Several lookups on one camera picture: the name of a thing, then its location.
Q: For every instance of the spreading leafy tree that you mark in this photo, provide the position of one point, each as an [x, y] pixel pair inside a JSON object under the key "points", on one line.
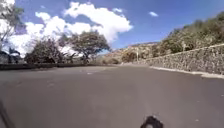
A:
{"points": [[88, 43]]}

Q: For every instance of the grey asphalt road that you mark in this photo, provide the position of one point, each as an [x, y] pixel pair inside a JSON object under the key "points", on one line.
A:
{"points": [[100, 96]]}

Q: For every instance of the dark bushy tree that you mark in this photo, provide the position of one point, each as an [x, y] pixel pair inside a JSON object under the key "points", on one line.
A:
{"points": [[45, 53]]}

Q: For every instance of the robot's own part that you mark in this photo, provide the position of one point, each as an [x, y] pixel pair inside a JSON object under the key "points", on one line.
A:
{"points": [[151, 121]]}

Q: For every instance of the scrub covered hillside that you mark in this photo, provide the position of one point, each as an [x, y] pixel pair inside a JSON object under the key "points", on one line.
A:
{"points": [[200, 33]]}

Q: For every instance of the pale kerb strip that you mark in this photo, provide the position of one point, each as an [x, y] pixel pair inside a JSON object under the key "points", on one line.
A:
{"points": [[213, 75]]}

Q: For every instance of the tall sparse tree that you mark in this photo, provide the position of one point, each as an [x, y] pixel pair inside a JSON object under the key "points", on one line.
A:
{"points": [[8, 20]]}

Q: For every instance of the low dark roadside wall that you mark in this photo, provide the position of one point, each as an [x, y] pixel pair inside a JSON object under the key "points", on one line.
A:
{"points": [[50, 65]]}

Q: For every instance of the tall rough stone wall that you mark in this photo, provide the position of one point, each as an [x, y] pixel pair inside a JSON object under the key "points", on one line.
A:
{"points": [[200, 60]]}

